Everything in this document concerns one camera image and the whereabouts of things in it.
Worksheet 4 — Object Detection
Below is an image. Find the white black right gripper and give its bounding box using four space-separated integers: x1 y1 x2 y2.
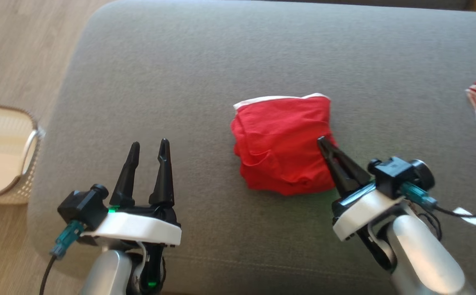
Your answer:
317 136 405 243

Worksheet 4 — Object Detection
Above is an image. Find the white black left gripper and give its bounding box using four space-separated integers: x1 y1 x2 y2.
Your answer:
80 138 182 246

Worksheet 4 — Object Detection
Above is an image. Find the red shirt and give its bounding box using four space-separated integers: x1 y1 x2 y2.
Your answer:
230 93 338 196

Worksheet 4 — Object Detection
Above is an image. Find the grey fabric sofa ottoman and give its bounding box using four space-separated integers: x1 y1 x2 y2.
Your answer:
27 0 476 295

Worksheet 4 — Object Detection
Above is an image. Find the white woven laundry basket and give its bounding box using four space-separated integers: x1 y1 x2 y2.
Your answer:
0 103 46 205

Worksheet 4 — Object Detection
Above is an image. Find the right arm cable, teal plug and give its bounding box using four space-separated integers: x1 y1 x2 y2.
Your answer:
400 182 476 227

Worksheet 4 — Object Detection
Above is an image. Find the arm cable, teal plug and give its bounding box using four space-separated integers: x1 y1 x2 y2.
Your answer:
39 219 87 295
400 182 476 227

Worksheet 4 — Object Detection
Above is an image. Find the left arm cable, teal plug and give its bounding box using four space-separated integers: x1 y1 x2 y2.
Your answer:
39 219 87 295

